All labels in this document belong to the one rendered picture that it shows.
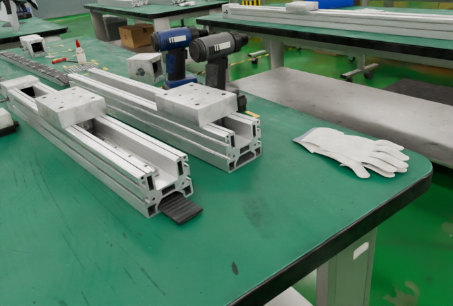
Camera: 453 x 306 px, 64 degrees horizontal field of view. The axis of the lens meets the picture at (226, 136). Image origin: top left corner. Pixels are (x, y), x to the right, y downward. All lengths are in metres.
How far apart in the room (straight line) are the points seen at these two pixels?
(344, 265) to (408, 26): 1.31
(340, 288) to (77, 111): 0.71
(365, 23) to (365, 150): 1.32
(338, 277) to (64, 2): 12.17
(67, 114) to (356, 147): 0.62
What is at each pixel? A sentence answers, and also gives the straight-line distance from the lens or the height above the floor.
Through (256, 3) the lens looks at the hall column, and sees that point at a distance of 9.31.
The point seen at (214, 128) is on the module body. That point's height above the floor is 0.86.
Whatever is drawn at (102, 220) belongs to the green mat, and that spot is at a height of 0.78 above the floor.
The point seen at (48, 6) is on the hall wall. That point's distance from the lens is 12.56.
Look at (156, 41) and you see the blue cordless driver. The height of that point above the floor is 0.98.
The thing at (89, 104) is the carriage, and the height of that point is 0.90.
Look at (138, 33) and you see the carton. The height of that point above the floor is 0.41.
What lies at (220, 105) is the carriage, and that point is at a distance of 0.77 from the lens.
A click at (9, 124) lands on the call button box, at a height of 0.81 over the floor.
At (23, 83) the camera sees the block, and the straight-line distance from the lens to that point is 1.34.
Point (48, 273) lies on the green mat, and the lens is 0.62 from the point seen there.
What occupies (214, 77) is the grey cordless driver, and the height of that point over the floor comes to 0.90.
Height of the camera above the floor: 1.16
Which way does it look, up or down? 25 degrees down
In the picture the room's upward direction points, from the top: 6 degrees counter-clockwise
